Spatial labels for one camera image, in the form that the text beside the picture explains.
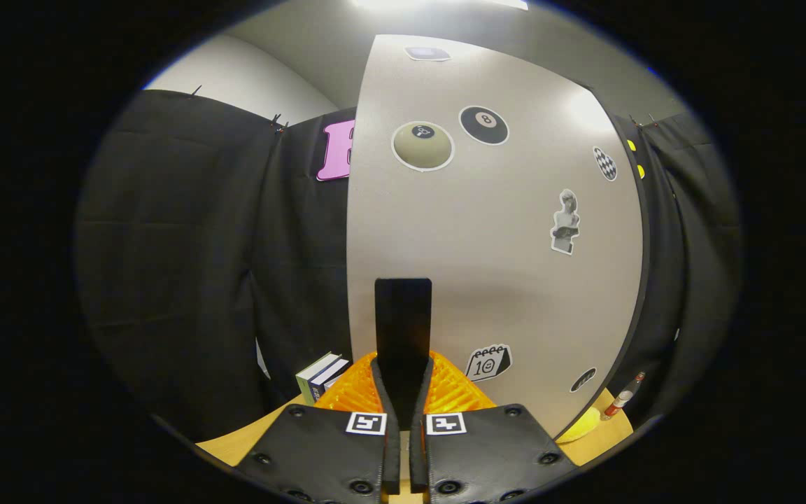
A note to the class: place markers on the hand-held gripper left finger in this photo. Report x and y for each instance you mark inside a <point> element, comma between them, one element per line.
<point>326,455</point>

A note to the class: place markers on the grey shoe cabinet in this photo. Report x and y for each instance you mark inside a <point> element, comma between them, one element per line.
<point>648,280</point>

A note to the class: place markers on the small red-capped bottle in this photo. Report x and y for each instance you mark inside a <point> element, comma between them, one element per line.
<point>620,402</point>

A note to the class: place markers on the yellow round object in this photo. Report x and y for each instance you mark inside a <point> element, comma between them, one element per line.
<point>581,425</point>

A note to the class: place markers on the black backdrop cloth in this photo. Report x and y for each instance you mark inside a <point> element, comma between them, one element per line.
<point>186,245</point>

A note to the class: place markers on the large ceiling light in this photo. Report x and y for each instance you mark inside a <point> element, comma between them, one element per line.
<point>445,3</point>

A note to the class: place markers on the green and white book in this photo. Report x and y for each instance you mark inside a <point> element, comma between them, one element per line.
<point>303,387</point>

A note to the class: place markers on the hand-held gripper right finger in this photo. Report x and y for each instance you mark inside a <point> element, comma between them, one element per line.
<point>487,455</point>

